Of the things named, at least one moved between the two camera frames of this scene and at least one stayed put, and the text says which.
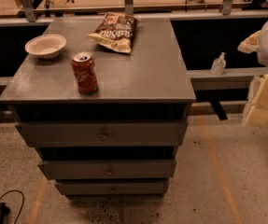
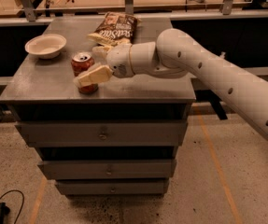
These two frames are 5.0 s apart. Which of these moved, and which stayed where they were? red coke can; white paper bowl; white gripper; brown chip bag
Moved: white gripper
Stayed: white paper bowl; red coke can; brown chip bag
